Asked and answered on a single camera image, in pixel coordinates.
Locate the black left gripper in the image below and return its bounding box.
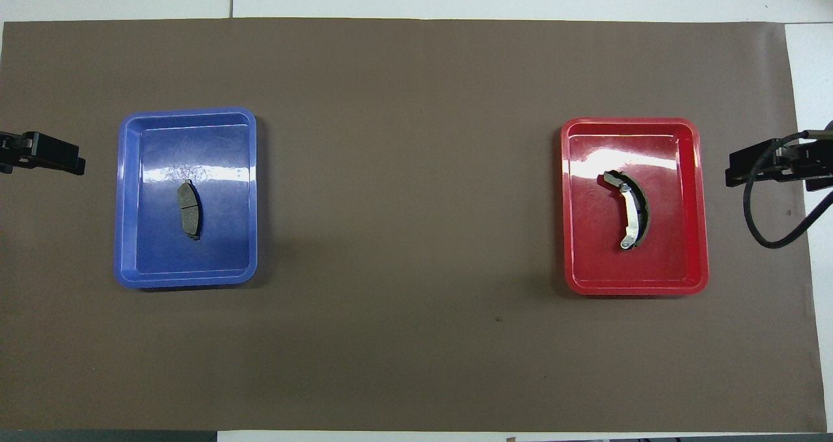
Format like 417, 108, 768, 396
0, 131, 86, 175

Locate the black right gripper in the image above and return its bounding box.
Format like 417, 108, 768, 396
726, 130, 833, 192

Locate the grey brake pad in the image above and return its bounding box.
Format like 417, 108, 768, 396
177, 179, 202, 241

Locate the red plastic tray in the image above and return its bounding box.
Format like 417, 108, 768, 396
560, 117, 709, 296

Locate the blue plastic tray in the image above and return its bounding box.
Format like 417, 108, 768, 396
114, 107, 258, 290

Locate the brown table mat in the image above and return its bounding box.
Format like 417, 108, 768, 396
0, 18, 827, 433

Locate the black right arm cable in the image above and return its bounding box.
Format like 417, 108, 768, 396
744, 131, 833, 249

